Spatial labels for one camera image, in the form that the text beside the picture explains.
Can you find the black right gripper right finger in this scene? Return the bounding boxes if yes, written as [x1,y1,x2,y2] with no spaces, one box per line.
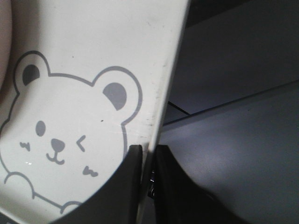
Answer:
[153,145,246,224]

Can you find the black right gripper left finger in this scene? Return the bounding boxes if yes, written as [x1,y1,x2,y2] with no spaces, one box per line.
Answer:
[54,145,142,224]

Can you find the cream bear print tray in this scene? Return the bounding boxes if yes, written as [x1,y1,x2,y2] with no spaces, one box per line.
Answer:
[0,0,191,224]

